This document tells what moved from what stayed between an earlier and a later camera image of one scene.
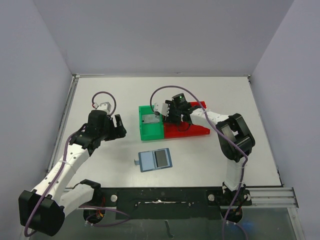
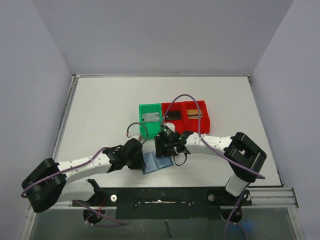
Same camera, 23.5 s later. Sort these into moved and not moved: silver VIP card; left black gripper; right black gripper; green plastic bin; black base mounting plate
Moved: left black gripper; right black gripper
Not moved: green plastic bin; silver VIP card; black base mounting plate
